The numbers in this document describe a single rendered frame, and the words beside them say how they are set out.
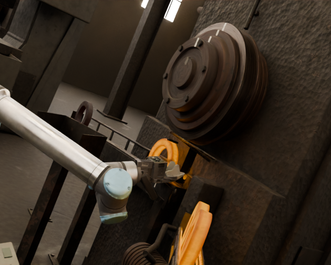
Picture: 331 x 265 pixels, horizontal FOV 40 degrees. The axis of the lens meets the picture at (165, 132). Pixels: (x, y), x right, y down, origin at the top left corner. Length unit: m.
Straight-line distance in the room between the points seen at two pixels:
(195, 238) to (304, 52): 0.81
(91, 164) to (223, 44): 0.64
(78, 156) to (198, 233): 0.52
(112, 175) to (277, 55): 0.75
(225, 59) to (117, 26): 10.75
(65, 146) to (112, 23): 10.86
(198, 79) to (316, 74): 0.39
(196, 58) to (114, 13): 10.61
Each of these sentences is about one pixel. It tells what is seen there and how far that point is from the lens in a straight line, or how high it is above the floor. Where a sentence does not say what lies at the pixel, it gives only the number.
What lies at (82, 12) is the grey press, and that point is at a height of 1.32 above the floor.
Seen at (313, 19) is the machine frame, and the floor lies 1.45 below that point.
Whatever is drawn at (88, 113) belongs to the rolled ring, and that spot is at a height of 0.71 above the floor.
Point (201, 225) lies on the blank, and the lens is 1.12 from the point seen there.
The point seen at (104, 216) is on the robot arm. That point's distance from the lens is 1.54.
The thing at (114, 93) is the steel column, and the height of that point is 0.45.
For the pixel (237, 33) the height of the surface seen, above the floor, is 1.32.
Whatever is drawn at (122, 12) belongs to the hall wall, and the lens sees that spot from 12.35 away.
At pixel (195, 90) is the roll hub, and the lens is 1.61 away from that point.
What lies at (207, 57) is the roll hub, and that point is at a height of 1.19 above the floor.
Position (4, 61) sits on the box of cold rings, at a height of 0.69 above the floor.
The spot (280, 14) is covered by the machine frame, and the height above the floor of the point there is 1.46.
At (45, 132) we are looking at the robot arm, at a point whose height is 0.76.
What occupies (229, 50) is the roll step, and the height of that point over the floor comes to 1.25.
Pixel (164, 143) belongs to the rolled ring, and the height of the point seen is 0.82.
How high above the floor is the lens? 1.06
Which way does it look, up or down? 6 degrees down
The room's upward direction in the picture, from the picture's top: 23 degrees clockwise
